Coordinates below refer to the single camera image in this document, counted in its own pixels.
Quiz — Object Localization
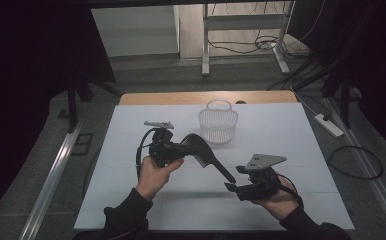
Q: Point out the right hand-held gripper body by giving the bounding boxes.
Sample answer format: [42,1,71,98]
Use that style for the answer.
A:
[237,153,288,202]

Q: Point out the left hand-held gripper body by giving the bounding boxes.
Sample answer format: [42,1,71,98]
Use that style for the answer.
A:
[143,120,186,169]

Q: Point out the person's right hand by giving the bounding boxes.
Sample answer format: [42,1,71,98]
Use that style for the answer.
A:
[250,176,304,221]

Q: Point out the person's left hand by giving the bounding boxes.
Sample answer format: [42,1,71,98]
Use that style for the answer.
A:
[135,155,185,201]

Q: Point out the pale blue table mat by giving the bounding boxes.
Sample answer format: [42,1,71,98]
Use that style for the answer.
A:
[74,102,355,232]

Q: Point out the white power strip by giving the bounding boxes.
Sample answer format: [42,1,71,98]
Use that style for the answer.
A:
[313,113,345,139]

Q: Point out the black metal stand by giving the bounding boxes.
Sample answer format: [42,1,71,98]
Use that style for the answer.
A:
[293,59,355,130]
[65,75,124,133]

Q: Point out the dark curtain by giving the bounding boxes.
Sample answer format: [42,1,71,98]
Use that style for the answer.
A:
[0,0,117,231]
[286,0,386,153]

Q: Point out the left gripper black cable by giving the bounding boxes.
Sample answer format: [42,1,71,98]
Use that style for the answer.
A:
[134,127,159,182]

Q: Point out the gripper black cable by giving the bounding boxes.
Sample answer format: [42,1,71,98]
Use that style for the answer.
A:
[134,127,159,182]
[275,173,304,205]

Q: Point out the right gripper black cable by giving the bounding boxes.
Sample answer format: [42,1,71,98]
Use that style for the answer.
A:
[275,173,304,205]

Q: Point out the white mesh basket with handle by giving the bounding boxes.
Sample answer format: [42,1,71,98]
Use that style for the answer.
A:
[198,98,239,145]

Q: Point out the thin white cable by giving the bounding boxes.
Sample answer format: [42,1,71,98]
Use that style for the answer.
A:
[290,85,319,117]

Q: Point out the aluminium rail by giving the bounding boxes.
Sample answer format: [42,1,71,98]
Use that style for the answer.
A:
[324,96,386,240]
[18,121,84,240]

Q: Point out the looped black cable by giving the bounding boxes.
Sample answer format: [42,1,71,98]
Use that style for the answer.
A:
[326,145,385,181]

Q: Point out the tangle of black floor cables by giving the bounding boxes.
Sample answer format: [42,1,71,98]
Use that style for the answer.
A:
[207,31,313,62]

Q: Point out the white metal desk frame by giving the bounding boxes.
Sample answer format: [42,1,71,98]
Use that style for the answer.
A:
[201,0,296,77]

